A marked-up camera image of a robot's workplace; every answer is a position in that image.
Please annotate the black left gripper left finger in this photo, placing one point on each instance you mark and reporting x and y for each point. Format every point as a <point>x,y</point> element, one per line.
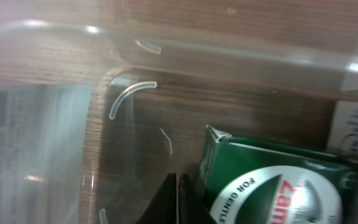
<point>162,209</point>

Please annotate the clear plastic container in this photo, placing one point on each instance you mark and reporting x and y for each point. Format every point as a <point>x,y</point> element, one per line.
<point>92,120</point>

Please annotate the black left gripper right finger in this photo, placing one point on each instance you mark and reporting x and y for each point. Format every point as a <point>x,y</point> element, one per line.
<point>190,206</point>

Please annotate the white plaster box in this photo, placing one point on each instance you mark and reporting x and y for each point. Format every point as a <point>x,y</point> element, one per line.
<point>343,135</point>

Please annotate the green balm box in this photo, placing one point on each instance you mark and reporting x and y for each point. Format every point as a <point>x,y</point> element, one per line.
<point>245,180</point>

